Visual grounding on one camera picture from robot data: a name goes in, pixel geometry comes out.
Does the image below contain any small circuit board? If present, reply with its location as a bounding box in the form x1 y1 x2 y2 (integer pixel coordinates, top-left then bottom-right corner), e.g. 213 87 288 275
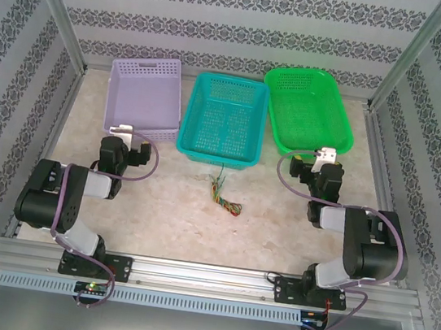
74 280 111 297
299 316 328 330

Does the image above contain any aluminium side rail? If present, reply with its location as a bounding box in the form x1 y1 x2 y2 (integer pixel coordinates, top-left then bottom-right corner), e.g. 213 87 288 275
342 107 432 289
2 59 90 246

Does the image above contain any slotted grey cable duct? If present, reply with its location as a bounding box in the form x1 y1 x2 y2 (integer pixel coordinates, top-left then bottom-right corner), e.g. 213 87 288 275
0 267 330 330

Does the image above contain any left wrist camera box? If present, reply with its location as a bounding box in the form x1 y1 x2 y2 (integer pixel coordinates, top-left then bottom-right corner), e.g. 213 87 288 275
107 122 135 148

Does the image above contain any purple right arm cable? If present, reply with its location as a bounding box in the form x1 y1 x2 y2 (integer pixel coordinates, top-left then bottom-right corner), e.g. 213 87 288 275
254 142 419 330

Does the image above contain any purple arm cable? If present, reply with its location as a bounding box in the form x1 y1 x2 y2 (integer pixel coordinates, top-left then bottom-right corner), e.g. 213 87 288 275
254 142 419 330
40 121 164 317

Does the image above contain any metal bracket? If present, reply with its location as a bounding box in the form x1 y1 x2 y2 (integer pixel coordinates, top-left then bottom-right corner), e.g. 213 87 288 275
312 145 338 175

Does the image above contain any left small circuit board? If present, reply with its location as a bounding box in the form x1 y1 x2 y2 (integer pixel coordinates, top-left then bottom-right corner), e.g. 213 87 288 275
74 280 111 297

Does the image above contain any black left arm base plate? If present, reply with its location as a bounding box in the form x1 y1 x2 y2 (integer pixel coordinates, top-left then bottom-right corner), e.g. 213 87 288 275
56 247 134 284

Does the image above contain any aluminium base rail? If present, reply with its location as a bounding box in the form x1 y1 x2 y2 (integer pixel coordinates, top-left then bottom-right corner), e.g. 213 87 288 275
0 234 421 324

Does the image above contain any green plastic basket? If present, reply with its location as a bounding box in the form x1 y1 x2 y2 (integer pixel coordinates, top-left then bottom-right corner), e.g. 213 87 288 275
253 63 365 167

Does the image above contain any thin yellow wire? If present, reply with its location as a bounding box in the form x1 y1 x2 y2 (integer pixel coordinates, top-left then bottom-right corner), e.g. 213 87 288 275
206 174 230 207

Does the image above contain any lavender plastic basket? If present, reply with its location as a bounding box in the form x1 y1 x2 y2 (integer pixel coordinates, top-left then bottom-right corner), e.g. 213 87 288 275
101 50 190 145

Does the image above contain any teal plastic basket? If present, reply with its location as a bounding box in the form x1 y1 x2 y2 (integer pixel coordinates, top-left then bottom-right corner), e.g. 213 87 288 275
173 68 273 174

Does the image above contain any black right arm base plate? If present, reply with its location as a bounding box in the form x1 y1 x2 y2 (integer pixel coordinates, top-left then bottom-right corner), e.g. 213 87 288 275
271 274 351 313

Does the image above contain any right small circuit board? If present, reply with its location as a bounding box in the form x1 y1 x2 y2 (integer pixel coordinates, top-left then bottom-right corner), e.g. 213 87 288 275
299 316 328 330

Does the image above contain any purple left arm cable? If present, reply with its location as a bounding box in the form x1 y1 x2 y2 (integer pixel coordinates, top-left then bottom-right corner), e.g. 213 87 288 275
40 121 164 317

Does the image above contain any aluminium frame post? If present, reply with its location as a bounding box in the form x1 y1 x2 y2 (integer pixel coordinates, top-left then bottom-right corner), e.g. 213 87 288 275
366 0 441 122
4 0 98 73

